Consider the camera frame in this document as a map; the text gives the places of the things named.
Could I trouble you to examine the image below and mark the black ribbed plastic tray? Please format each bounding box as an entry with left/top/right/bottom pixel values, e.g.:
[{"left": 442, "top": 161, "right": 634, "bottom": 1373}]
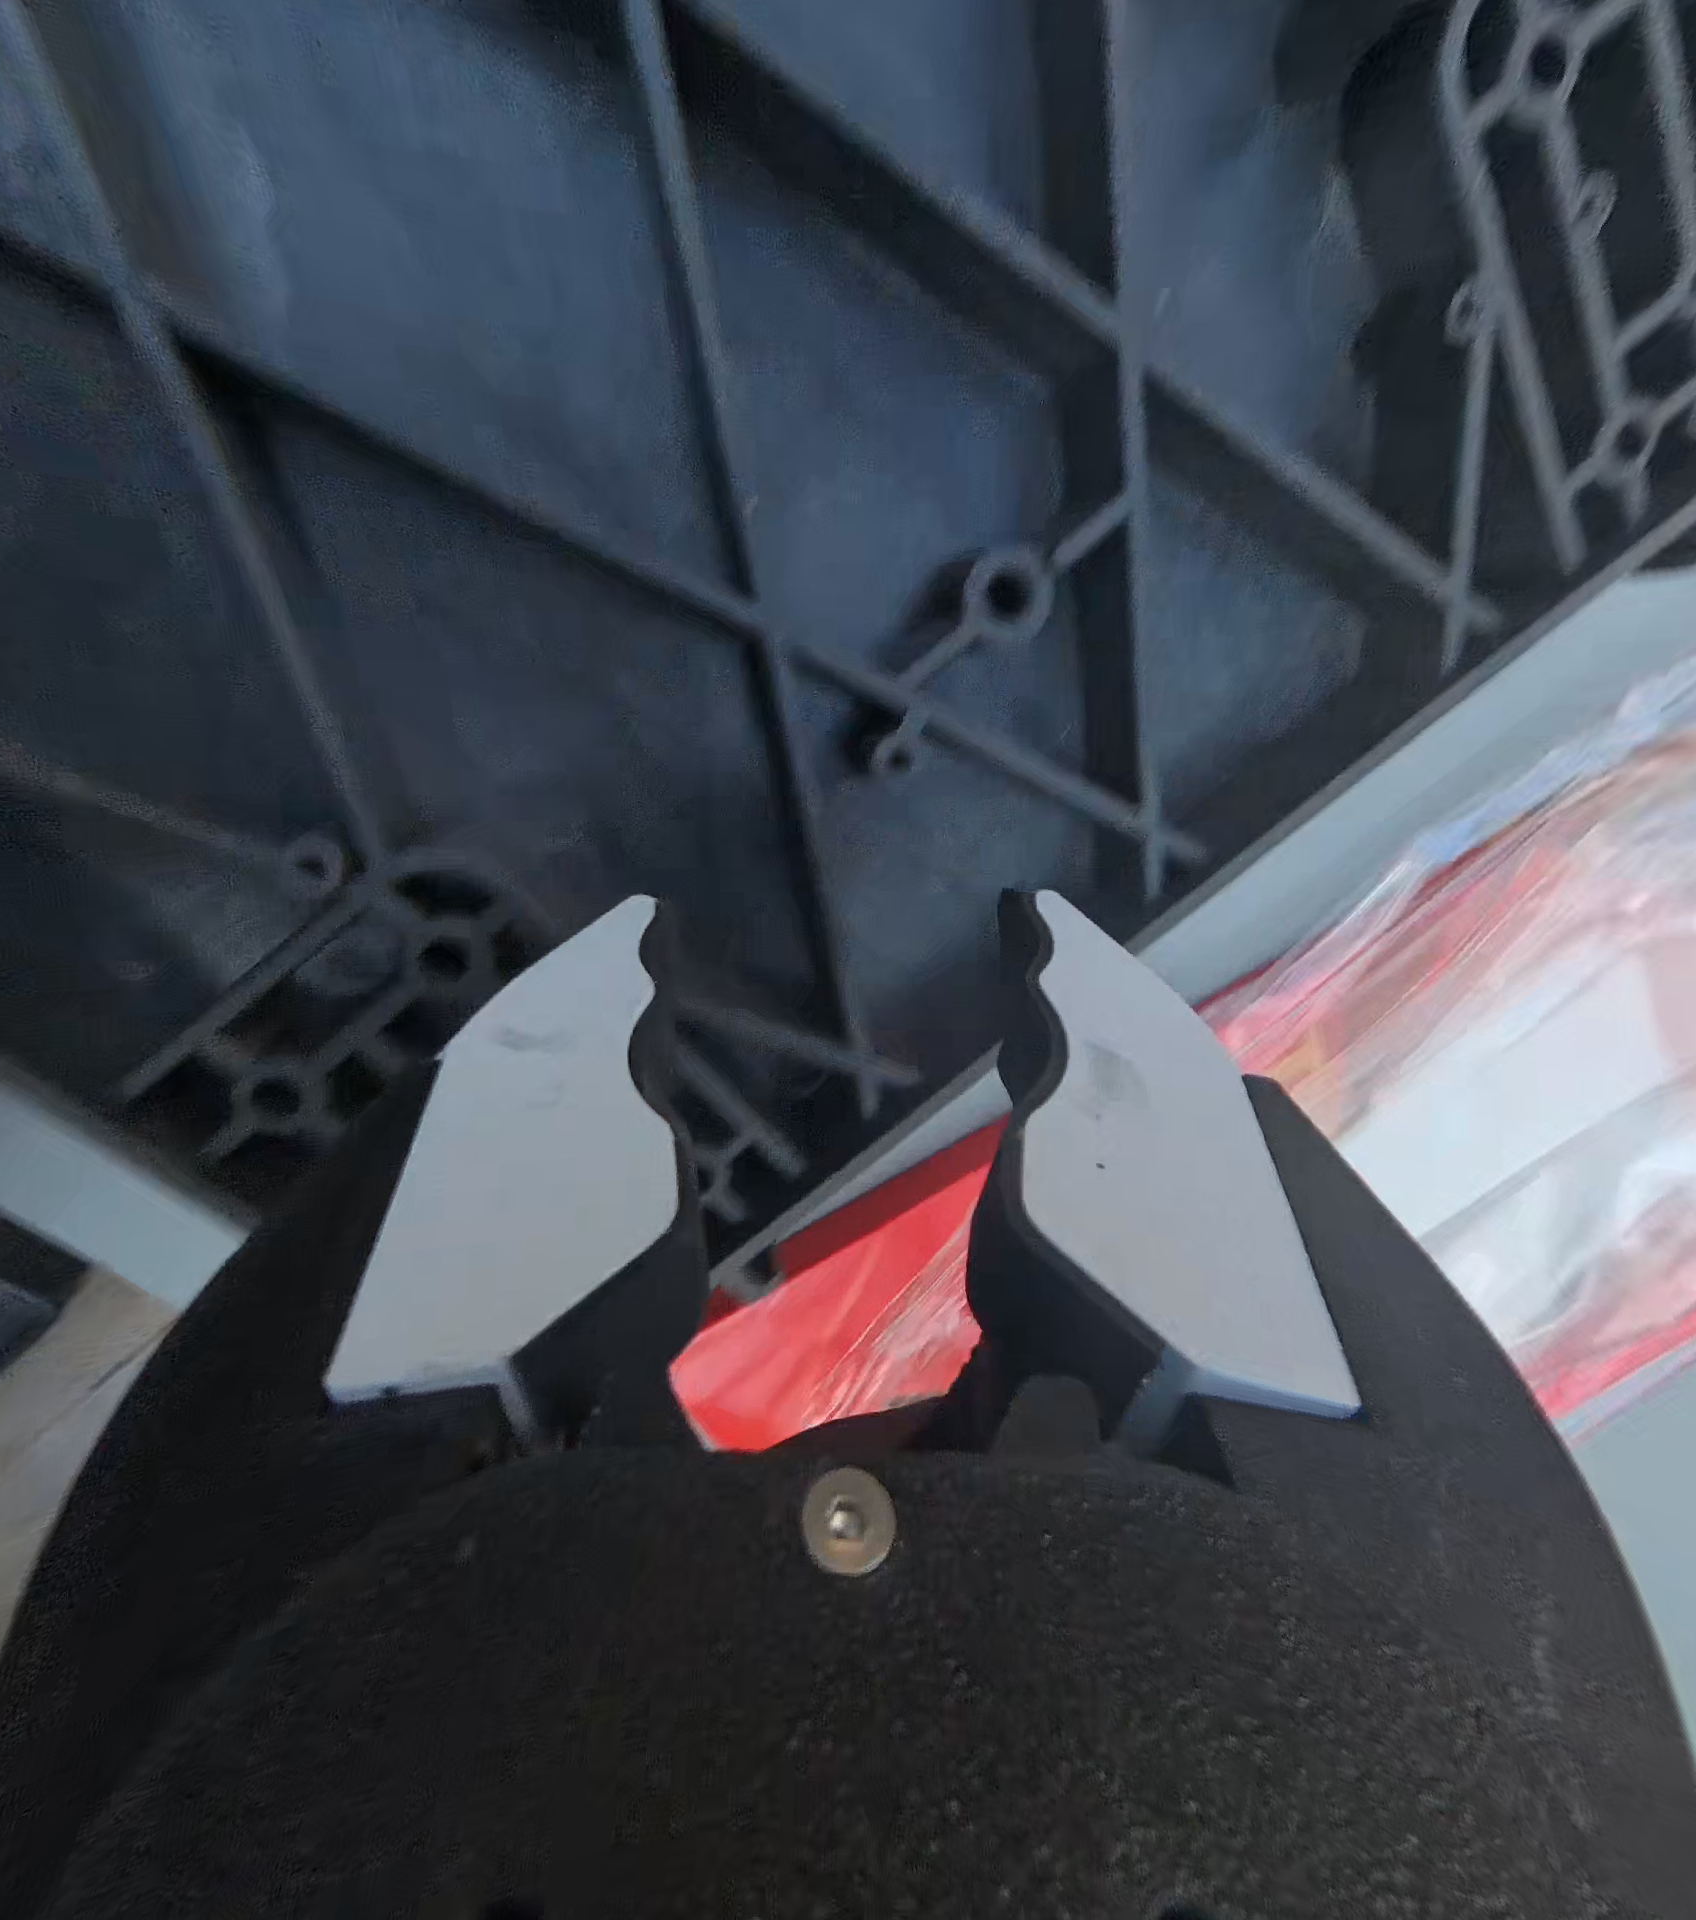
[{"left": 0, "top": 0, "right": 1696, "bottom": 1308}]

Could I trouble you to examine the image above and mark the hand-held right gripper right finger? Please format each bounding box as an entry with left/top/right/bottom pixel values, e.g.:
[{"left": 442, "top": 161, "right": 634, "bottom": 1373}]
[{"left": 960, "top": 885, "right": 1366, "bottom": 1458}]

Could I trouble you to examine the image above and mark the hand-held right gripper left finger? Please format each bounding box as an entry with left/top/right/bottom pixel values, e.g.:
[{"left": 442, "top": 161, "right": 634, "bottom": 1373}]
[{"left": 321, "top": 895, "right": 717, "bottom": 1450}]

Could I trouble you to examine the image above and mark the white desk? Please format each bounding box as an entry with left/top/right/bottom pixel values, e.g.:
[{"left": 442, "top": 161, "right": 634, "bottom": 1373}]
[{"left": 0, "top": 443, "right": 1696, "bottom": 1920}]

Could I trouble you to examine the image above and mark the red clear plastic packet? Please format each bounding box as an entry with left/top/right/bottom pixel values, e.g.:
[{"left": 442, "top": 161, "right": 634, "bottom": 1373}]
[{"left": 668, "top": 600, "right": 1696, "bottom": 1458}]

